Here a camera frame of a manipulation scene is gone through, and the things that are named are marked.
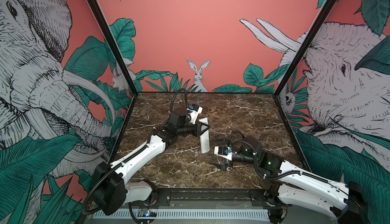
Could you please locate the left black frame post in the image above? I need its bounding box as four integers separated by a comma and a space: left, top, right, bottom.
76, 0, 139, 96

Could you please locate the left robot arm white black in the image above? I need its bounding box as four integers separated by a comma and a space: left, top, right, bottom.
82, 102, 210, 215

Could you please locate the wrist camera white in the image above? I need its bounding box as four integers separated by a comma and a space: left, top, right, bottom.
187, 104, 203, 124
214, 146, 233, 161

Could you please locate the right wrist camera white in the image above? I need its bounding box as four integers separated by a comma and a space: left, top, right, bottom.
214, 146, 233, 161

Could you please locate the black mounting rail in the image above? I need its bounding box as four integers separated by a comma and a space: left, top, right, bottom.
132, 188, 287, 208

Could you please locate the white remote control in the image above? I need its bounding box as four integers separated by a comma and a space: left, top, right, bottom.
199, 117, 210, 154

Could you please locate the white slotted cable duct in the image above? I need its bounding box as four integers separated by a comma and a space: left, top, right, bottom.
91, 208, 270, 221

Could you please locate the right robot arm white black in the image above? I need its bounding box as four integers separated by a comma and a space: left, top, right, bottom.
213, 131, 369, 224

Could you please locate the right black frame post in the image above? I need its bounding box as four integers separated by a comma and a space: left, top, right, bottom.
274, 0, 349, 96

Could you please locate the black frame post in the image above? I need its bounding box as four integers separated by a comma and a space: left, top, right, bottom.
76, 0, 139, 96
274, 0, 349, 96

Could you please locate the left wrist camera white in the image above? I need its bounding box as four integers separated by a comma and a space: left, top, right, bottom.
187, 104, 203, 124

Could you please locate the small green circuit board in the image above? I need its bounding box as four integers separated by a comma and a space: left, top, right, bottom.
139, 209, 157, 219

